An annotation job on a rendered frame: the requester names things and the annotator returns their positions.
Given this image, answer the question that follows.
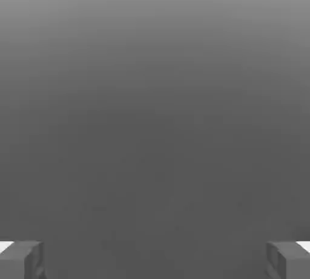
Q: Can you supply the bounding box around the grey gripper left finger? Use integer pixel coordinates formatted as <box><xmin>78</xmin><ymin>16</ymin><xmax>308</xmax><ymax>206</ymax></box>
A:
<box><xmin>0</xmin><ymin>240</ymin><xmax>47</xmax><ymax>279</ymax></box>

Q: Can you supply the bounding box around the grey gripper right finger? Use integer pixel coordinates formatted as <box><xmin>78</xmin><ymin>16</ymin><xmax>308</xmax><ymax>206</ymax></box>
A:
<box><xmin>265</xmin><ymin>240</ymin><xmax>310</xmax><ymax>279</ymax></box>

